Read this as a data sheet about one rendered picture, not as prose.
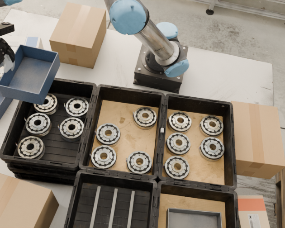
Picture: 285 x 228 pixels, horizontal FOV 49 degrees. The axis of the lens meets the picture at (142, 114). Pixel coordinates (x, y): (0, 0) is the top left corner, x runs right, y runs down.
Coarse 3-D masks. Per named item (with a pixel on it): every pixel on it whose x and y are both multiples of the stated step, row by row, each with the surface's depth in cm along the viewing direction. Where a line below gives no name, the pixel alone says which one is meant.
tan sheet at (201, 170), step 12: (192, 120) 142; (168, 132) 138; (192, 132) 139; (192, 144) 136; (168, 156) 132; (192, 156) 133; (192, 168) 130; (204, 168) 130; (216, 168) 131; (204, 180) 127; (216, 180) 128
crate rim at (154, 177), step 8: (96, 88) 135; (112, 88) 136; (120, 88) 137; (128, 88) 136; (96, 96) 134; (160, 112) 131; (160, 120) 129; (88, 128) 124; (160, 128) 129; (88, 136) 123; (160, 136) 125; (160, 144) 123; (80, 160) 117; (80, 168) 116; (88, 168) 116; (96, 168) 116; (136, 176) 116; (144, 176) 116; (152, 176) 116
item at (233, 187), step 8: (168, 96) 136; (176, 96) 136; (184, 96) 136; (232, 104) 136; (232, 112) 134; (232, 120) 132; (232, 128) 130; (232, 136) 128; (232, 144) 126; (160, 152) 121; (232, 152) 124; (160, 160) 120; (232, 160) 122; (160, 168) 118; (232, 168) 121; (160, 176) 116; (192, 184) 116; (200, 184) 116; (208, 184) 116; (216, 184) 116
